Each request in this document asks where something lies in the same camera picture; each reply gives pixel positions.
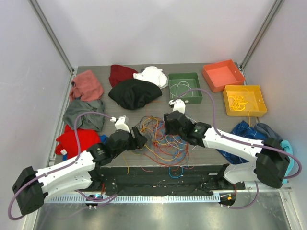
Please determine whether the white cable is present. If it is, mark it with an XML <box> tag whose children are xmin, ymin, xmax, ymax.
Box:
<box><xmin>170</xmin><ymin>80</ymin><xmax>194</xmax><ymax>99</ymax></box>
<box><xmin>172</xmin><ymin>115</ymin><xmax>198</xmax><ymax>151</ymax></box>

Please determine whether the bright yellow cable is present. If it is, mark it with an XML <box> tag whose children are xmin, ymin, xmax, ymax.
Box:
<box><xmin>227</xmin><ymin>94</ymin><xmax>248</xmax><ymax>112</ymax></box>

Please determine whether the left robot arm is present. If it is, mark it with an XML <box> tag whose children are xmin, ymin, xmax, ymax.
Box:
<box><xmin>12</xmin><ymin>126</ymin><xmax>148</xmax><ymax>216</ymax></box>

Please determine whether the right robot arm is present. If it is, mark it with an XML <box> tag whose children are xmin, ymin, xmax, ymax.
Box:
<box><xmin>164</xmin><ymin>111</ymin><xmax>290</xmax><ymax>189</ymax></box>

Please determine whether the royal blue cloth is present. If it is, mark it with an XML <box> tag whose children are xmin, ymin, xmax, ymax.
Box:
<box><xmin>62</xmin><ymin>134</ymin><xmax>110</xmax><ymax>161</ymax></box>

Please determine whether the black cloth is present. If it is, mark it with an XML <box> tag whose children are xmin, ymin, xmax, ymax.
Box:
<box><xmin>108</xmin><ymin>79</ymin><xmax>163</xmax><ymax>110</ymax></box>

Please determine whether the grey cloth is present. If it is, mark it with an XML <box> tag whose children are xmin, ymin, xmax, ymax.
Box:
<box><xmin>62</xmin><ymin>99</ymin><xmax>105</xmax><ymax>132</ymax></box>

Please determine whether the white cloth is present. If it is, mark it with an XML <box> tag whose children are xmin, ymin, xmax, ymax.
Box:
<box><xmin>133</xmin><ymin>66</ymin><xmax>168</xmax><ymax>89</ymax></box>

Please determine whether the dark red cloth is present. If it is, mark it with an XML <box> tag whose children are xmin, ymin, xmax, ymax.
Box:
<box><xmin>109</xmin><ymin>65</ymin><xmax>138</xmax><ymax>88</ymax></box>

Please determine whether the orange plastic bin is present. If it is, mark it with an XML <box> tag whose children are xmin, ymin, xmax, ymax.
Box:
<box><xmin>202</xmin><ymin>59</ymin><xmax>245</xmax><ymax>92</ymax></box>

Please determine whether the bright red cloth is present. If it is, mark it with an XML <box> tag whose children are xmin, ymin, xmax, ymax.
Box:
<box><xmin>55</xmin><ymin>124</ymin><xmax>102</xmax><ymax>160</ymax></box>

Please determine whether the pink cloth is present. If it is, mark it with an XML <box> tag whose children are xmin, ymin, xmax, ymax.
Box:
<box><xmin>69</xmin><ymin>70</ymin><xmax>104</xmax><ymax>102</ymax></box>

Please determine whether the yellow plastic bin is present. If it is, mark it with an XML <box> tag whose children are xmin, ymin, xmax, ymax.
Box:
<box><xmin>223</xmin><ymin>85</ymin><xmax>267</xmax><ymax>117</ymax></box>

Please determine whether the blue plaid shirt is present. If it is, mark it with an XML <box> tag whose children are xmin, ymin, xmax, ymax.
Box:
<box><xmin>217</xmin><ymin>121</ymin><xmax>267</xmax><ymax>164</ymax></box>

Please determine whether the grey-blue cloth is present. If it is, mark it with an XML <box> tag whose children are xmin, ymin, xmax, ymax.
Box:
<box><xmin>254</xmin><ymin>122</ymin><xmax>283</xmax><ymax>143</ymax></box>

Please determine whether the turquoise cloth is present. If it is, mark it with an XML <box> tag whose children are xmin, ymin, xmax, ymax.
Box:
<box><xmin>280</xmin><ymin>140</ymin><xmax>295</xmax><ymax>176</ymax></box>

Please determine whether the grey coiled cable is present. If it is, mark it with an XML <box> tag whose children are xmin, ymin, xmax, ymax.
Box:
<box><xmin>128</xmin><ymin>132</ymin><xmax>153</xmax><ymax>155</ymax></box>

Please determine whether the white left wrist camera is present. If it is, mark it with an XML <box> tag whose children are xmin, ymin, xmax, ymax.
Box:
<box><xmin>110</xmin><ymin>115</ymin><xmax>130</xmax><ymax>132</ymax></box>

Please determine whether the blue cable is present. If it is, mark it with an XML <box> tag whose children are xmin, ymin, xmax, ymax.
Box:
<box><xmin>155</xmin><ymin>115</ymin><xmax>198</xmax><ymax>178</ymax></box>

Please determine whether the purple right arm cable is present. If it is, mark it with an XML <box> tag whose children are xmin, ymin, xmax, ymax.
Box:
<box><xmin>171</xmin><ymin>88</ymin><xmax>302</xmax><ymax>179</ymax></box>

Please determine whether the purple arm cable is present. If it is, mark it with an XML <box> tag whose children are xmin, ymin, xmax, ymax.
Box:
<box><xmin>171</xmin><ymin>88</ymin><xmax>302</xmax><ymax>179</ymax></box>
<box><xmin>7</xmin><ymin>111</ymin><xmax>116</xmax><ymax>220</ymax></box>

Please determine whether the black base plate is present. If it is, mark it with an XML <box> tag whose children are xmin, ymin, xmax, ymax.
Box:
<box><xmin>84</xmin><ymin>165</ymin><xmax>246</xmax><ymax>196</ymax></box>

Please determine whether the white slotted cable duct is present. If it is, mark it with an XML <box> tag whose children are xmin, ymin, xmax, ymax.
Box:
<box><xmin>46</xmin><ymin>194</ymin><xmax>220</xmax><ymax>204</ymax></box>

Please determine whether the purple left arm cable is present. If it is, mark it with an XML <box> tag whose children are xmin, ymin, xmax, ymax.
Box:
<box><xmin>7</xmin><ymin>111</ymin><xmax>116</xmax><ymax>220</ymax></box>

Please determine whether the left aluminium frame post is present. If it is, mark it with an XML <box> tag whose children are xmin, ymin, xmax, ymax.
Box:
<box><xmin>28</xmin><ymin>0</ymin><xmax>74</xmax><ymax>74</ymax></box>

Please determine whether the aluminium frame post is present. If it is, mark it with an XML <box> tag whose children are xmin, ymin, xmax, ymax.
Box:
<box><xmin>240</xmin><ymin>0</ymin><xmax>285</xmax><ymax>70</ymax></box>
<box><xmin>28</xmin><ymin>0</ymin><xmax>74</xmax><ymax>74</ymax></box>

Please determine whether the right aluminium frame post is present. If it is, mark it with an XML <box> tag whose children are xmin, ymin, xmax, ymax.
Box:
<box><xmin>240</xmin><ymin>0</ymin><xmax>285</xmax><ymax>70</ymax></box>

